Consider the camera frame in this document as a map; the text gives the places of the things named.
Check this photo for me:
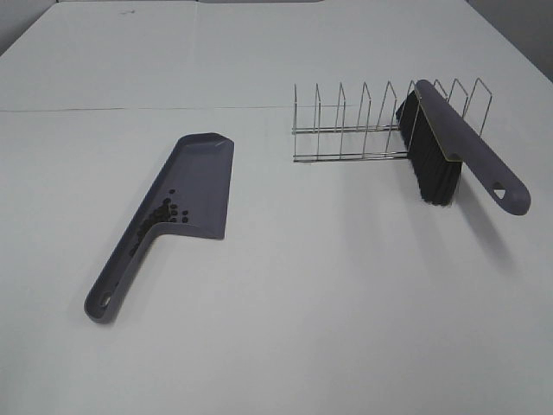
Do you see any grey plastic dustpan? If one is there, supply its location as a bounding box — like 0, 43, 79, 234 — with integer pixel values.
84, 132, 234, 324

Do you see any pile of coffee beans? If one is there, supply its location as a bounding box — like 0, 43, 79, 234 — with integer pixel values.
126, 188, 190, 257

